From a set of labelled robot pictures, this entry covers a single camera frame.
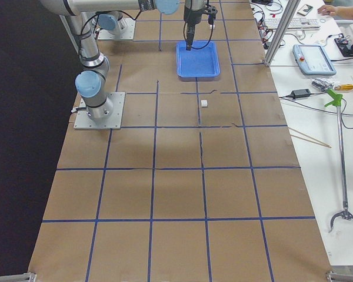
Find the white keyboard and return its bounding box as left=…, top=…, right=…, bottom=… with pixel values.
left=264, top=18, right=321, bottom=30

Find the person's hand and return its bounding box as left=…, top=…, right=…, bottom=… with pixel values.
left=317, top=5, right=338, bottom=16

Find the teach pendant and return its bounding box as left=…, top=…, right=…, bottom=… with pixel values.
left=292, top=45, right=337, bottom=76

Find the blue plastic tray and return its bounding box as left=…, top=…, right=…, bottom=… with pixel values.
left=176, top=41, right=221, bottom=78

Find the black power adapter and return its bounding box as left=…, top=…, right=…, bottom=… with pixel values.
left=291, top=89, right=311, bottom=99

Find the wooden chopstick pair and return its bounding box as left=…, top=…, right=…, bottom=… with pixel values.
left=288, top=127, right=331, bottom=148

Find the smartphone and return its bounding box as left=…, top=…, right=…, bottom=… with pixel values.
left=297, top=4, right=313, bottom=16

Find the green handled reach grabber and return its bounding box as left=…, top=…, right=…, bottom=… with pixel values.
left=325, top=89, right=353, bottom=232

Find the brown paper table cover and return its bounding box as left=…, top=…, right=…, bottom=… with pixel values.
left=29, top=1, right=329, bottom=281

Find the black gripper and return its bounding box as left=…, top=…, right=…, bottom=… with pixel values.
left=184, top=0, right=218, bottom=51

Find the yellow tool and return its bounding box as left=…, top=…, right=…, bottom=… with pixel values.
left=334, top=84, right=353, bottom=91

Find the aluminium frame post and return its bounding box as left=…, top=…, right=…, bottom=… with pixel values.
left=264, top=0, right=300, bottom=66

